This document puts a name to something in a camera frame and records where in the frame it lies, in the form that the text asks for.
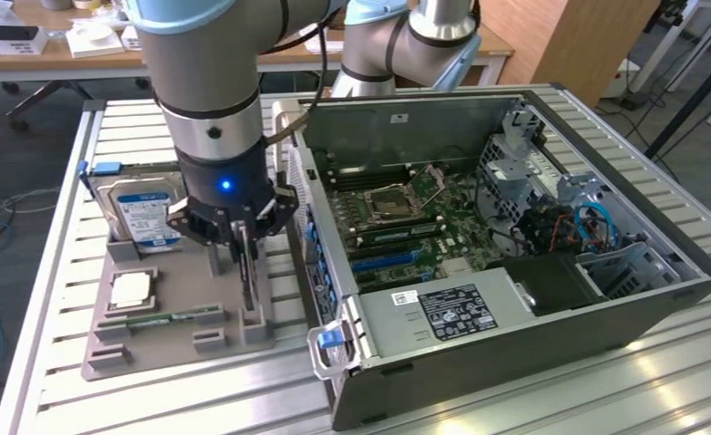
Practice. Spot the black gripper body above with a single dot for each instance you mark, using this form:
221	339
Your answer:
225	186

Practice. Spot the graphics card with metal bracket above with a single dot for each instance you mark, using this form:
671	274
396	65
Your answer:
248	281

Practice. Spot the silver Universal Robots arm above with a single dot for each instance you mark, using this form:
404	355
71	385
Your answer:
204	68

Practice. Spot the hard disk with blue label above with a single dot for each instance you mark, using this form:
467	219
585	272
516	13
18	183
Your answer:
140	213

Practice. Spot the grey plastic parts rack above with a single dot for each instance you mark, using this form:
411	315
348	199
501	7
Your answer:
173	281

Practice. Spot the CPU socket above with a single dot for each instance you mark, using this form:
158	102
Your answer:
388	201

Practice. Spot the silver CPU chip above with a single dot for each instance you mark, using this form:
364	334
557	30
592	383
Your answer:
130	290

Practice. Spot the green RAM stick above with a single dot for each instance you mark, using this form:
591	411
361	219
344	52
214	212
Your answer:
397	230
149	321

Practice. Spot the blue expansion slot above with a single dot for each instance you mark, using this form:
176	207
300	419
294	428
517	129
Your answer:
385	262

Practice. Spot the metal socket cover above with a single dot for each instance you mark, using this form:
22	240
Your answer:
431	181

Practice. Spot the green motherboard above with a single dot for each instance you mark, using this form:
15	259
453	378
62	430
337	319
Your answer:
452	213

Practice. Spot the silver power supply unit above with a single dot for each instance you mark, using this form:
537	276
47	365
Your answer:
390	326

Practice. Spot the black office chair base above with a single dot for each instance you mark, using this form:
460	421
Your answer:
46	95

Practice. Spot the small white labelled box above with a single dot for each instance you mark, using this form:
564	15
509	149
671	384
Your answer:
130	41

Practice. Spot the silver metal drive cage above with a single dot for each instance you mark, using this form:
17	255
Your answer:
512	181

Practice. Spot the white block with tape roll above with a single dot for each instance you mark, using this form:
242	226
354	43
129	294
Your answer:
91	43

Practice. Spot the wooden desk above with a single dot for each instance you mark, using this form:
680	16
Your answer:
29	63

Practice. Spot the white box with black top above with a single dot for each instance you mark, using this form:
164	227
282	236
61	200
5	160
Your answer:
19	45

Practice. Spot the grey cup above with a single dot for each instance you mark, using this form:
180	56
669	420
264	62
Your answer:
57	4

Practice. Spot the dark grey open PC case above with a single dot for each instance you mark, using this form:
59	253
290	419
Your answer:
512	362

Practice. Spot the silver metal disk bay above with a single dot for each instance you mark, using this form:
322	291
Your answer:
627	267

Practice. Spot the wooden cabinet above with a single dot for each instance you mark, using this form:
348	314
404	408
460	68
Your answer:
572	45

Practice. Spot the black slanted pole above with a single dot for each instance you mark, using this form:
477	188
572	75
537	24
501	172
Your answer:
694	107

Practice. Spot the white table leg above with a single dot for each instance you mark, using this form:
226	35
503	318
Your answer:
667	45

